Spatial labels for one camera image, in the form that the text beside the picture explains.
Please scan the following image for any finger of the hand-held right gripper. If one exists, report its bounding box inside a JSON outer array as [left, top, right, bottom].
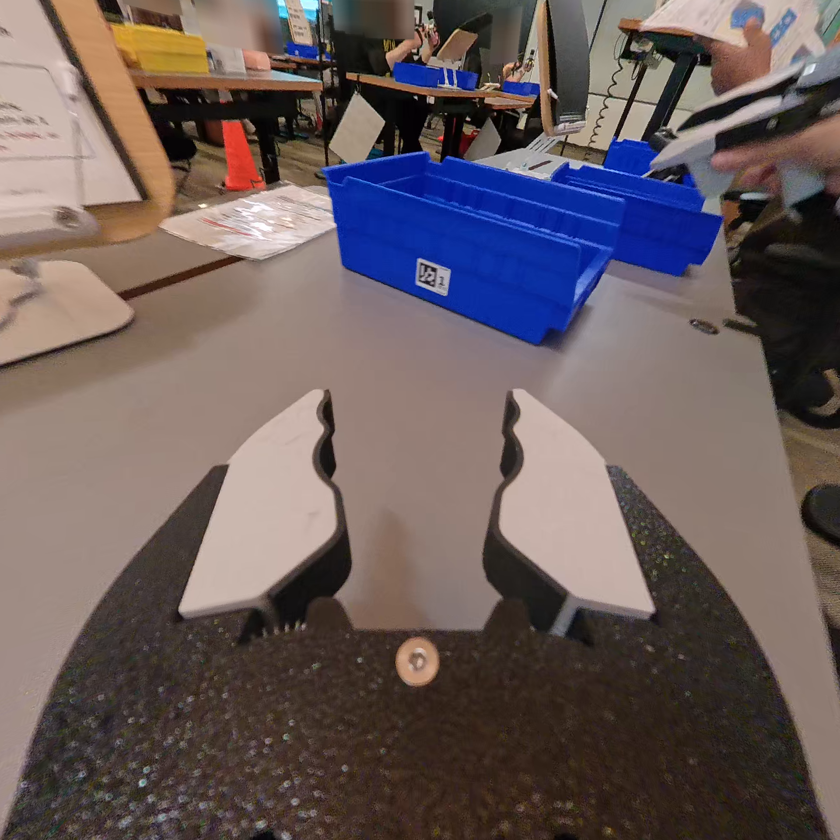
[[646, 118, 732, 199], [676, 62, 811, 135]]

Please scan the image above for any wooden-top background table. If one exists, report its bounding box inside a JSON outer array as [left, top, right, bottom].
[[346, 72, 536, 161], [128, 69, 324, 185]]

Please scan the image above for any wooden-top standing table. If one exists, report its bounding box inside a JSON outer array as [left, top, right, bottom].
[[617, 18, 713, 142]]

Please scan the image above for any printed instruction poster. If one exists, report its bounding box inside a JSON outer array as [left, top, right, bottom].
[[0, 0, 145, 211]]

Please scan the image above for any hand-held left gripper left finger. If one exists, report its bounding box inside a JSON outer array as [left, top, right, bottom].
[[177, 388, 353, 641]]

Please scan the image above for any instruction board on stand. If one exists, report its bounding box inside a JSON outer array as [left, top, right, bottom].
[[0, 0, 175, 366]]

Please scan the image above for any laminated instruction sheet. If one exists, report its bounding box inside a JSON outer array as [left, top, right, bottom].
[[159, 184, 337, 261]]

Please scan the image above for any yellow box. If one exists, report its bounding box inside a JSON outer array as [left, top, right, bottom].
[[112, 25, 210, 73]]

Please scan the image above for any white roll-up banner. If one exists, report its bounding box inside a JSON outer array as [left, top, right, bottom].
[[640, 0, 828, 67]]

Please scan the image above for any grey hanging card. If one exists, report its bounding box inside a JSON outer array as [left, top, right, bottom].
[[328, 92, 385, 165], [462, 117, 503, 161]]

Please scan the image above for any black office chair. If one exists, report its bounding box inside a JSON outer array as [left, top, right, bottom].
[[728, 190, 840, 427], [802, 484, 840, 546]]

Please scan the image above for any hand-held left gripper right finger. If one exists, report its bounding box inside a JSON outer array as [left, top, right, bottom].
[[483, 388, 657, 637]]

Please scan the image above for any person's right hand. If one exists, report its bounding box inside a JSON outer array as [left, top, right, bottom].
[[710, 120, 840, 191]]

